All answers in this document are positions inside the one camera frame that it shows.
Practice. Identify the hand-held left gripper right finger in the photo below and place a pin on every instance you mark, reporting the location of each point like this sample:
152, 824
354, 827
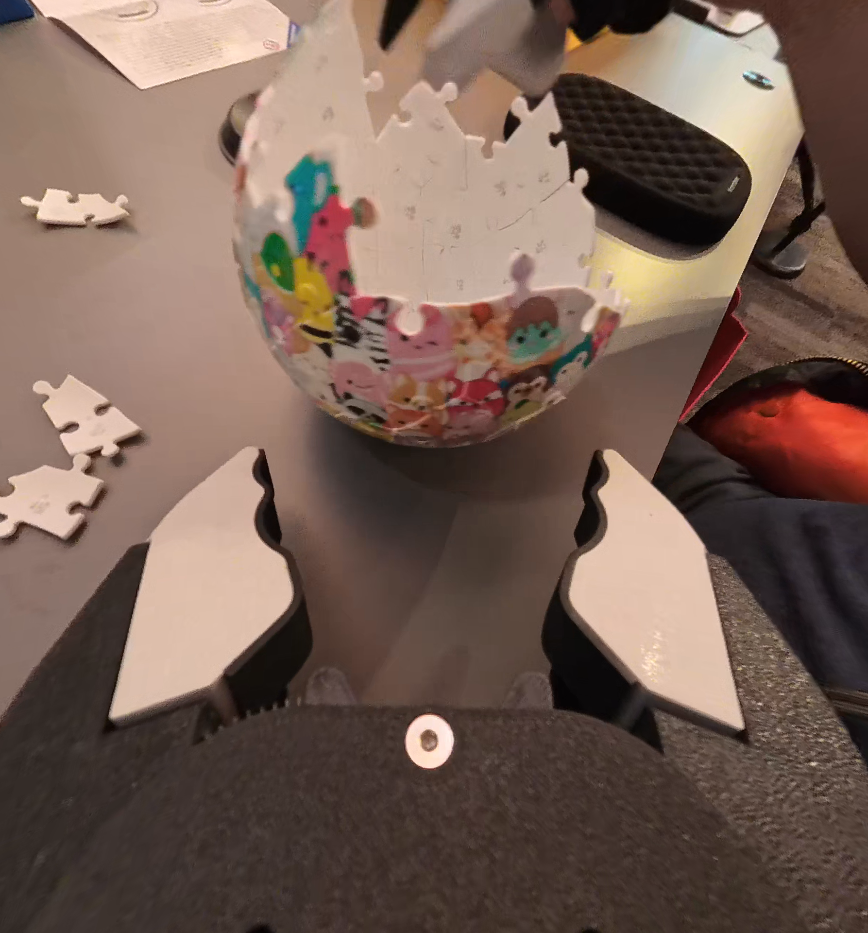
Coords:
645, 605

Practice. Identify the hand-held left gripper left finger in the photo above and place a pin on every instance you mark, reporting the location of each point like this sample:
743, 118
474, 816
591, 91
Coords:
208, 605

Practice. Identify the half-built puzzle ball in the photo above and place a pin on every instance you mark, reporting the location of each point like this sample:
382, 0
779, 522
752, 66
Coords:
441, 255

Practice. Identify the black puzzle ball stand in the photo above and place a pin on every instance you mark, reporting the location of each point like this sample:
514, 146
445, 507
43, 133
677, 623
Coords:
233, 131

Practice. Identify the person's right forearm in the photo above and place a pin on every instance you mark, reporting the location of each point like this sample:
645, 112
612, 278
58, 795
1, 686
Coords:
842, 146

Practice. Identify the white puzzle piece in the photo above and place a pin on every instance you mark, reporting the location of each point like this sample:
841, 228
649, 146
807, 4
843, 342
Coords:
88, 419
40, 499

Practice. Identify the joined white puzzle pieces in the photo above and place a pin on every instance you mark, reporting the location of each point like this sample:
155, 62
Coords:
73, 208

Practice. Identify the person's dark blue clothing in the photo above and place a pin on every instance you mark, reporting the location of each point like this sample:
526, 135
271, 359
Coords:
805, 568

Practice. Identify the black table grommet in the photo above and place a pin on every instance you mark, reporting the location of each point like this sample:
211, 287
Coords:
759, 79

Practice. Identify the folded instruction sheet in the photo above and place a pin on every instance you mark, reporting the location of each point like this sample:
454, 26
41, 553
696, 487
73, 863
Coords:
171, 36

